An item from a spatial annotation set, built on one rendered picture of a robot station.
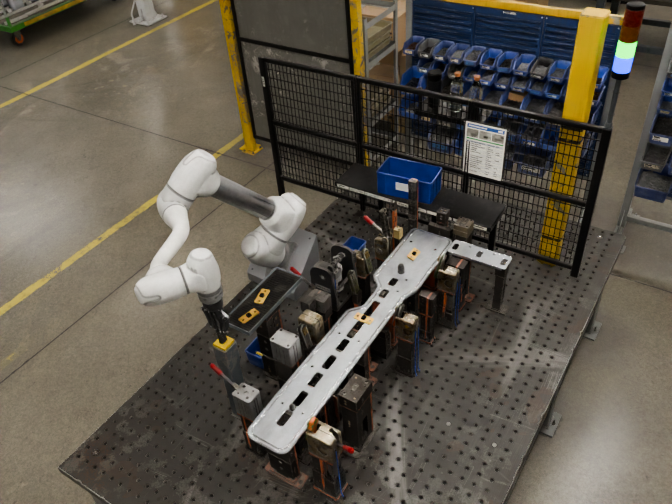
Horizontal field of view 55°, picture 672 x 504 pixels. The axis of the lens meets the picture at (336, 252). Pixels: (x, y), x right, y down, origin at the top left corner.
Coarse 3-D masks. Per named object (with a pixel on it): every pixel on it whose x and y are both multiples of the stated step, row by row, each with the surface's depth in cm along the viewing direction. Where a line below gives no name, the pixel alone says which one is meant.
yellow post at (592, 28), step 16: (592, 16) 255; (608, 16) 257; (592, 32) 258; (576, 48) 265; (592, 48) 262; (576, 64) 269; (592, 64) 265; (576, 80) 273; (592, 80) 271; (576, 96) 277; (592, 96) 280; (576, 112) 281; (560, 128) 290; (576, 128) 285; (560, 144) 294; (576, 144) 290; (560, 160) 298; (576, 160) 295; (560, 176) 303; (560, 208) 313; (560, 224) 319; (544, 240) 330; (560, 240) 325
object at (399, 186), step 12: (384, 168) 341; (396, 168) 345; (408, 168) 341; (420, 168) 338; (432, 168) 334; (384, 180) 333; (396, 180) 330; (408, 180) 326; (420, 180) 343; (432, 180) 339; (384, 192) 338; (396, 192) 335; (420, 192) 327; (432, 192) 327
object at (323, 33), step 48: (240, 0) 490; (288, 0) 464; (336, 0) 442; (240, 48) 518; (288, 48) 490; (336, 48) 466; (240, 96) 548; (288, 96) 519; (336, 96) 493; (288, 144) 553; (336, 144) 524
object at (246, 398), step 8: (240, 384) 244; (240, 392) 242; (248, 392) 242; (256, 392) 241; (240, 400) 240; (248, 400) 238; (256, 400) 242; (240, 408) 244; (248, 408) 240; (256, 408) 244; (240, 416) 250; (248, 416) 245; (256, 416) 245; (248, 424) 250; (248, 440) 258; (248, 448) 263; (256, 448) 259; (264, 448) 260; (256, 456) 261; (264, 456) 261
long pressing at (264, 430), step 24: (408, 240) 313; (432, 240) 312; (384, 264) 300; (408, 264) 299; (432, 264) 298; (384, 288) 288; (408, 288) 287; (360, 312) 278; (384, 312) 277; (336, 336) 268; (360, 336) 267; (312, 360) 259; (336, 360) 258; (288, 384) 250; (336, 384) 249; (264, 408) 242; (288, 408) 242; (312, 408) 241; (264, 432) 234; (288, 432) 234
